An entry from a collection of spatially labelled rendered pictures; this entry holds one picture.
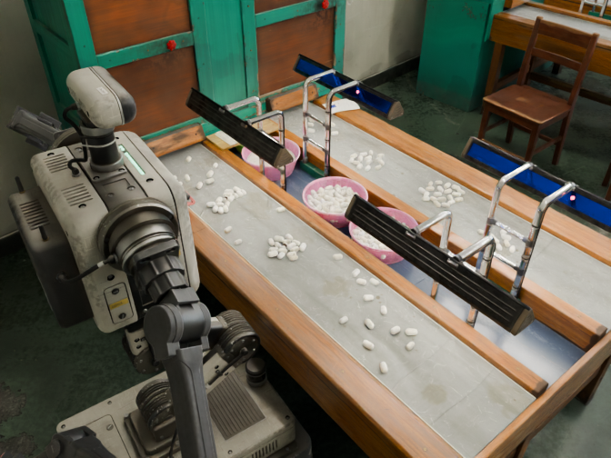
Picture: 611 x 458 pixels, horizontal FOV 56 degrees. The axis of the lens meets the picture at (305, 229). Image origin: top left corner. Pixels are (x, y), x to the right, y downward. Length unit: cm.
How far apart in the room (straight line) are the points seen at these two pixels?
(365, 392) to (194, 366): 69
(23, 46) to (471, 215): 225
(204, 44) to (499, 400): 182
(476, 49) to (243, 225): 285
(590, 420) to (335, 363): 138
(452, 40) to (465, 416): 347
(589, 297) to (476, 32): 283
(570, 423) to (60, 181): 220
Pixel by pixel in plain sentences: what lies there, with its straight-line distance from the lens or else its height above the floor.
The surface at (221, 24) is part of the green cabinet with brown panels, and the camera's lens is 265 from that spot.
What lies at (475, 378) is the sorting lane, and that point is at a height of 74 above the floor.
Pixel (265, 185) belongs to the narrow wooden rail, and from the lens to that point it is 241.
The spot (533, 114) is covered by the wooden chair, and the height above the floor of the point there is 46.
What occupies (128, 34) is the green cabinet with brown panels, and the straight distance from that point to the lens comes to 246.
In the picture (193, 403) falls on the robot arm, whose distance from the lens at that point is 109.
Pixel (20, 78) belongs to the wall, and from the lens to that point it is 326.
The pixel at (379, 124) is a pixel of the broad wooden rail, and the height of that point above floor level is 76.
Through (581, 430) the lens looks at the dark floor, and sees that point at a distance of 274.
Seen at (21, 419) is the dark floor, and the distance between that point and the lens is 279.
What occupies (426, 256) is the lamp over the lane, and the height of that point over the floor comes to 108.
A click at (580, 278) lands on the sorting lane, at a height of 74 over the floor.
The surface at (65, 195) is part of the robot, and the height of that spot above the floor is 145.
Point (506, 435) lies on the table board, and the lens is 171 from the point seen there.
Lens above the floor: 212
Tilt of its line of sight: 39 degrees down
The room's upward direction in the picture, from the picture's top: straight up
